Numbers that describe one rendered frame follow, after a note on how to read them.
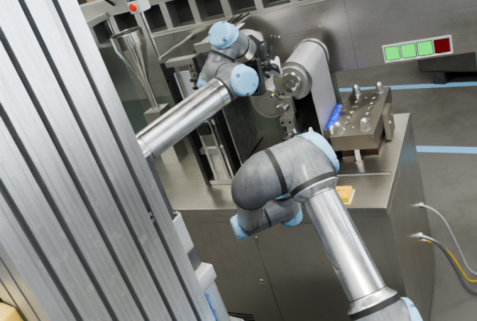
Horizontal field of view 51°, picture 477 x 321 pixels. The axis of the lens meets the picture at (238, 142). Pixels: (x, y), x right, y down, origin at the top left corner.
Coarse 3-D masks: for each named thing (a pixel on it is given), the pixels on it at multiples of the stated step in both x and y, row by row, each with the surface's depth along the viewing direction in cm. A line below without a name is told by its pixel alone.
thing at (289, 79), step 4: (288, 72) 180; (292, 72) 179; (284, 76) 180; (288, 76) 179; (292, 76) 178; (296, 76) 178; (284, 80) 181; (288, 80) 180; (292, 80) 180; (296, 80) 179; (300, 80) 179; (284, 84) 181; (288, 84) 181; (292, 84) 180; (296, 84) 179; (300, 84) 179; (284, 88) 182; (288, 88) 182; (292, 92) 182
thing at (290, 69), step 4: (284, 68) 179; (288, 68) 179; (292, 68) 178; (296, 68) 178; (284, 72) 180; (296, 72) 178; (300, 72) 178; (300, 76) 178; (304, 76) 178; (276, 80) 183; (280, 80) 182; (304, 80) 179; (280, 84) 183; (304, 84) 179; (280, 88) 184; (300, 88) 181; (304, 88) 180; (284, 92) 184; (288, 92) 184; (296, 92) 182; (300, 92) 182; (292, 96) 184; (296, 96) 183
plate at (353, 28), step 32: (352, 0) 191; (384, 0) 187; (416, 0) 182; (448, 0) 178; (288, 32) 208; (320, 32) 203; (352, 32) 198; (384, 32) 193; (416, 32) 188; (448, 32) 184; (192, 64) 234; (352, 64) 204; (384, 64) 199; (160, 96) 252
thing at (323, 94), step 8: (328, 72) 199; (320, 80) 190; (328, 80) 198; (320, 88) 189; (328, 88) 198; (312, 96) 182; (320, 96) 189; (328, 96) 197; (320, 104) 188; (328, 104) 196; (336, 104) 206; (320, 112) 188; (328, 112) 196; (320, 120) 187; (328, 120) 195; (320, 128) 188
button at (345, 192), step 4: (336, 188) 171; (340, 188) 171; (344, 188) 170; (348, 188) 169; (340, 192) 168; (344, 192) 168; (348, 192) 167; (340, 196) 167; (344, 196) 166; (348, 196) 166; (344, 200) 166; (348, 200) 166
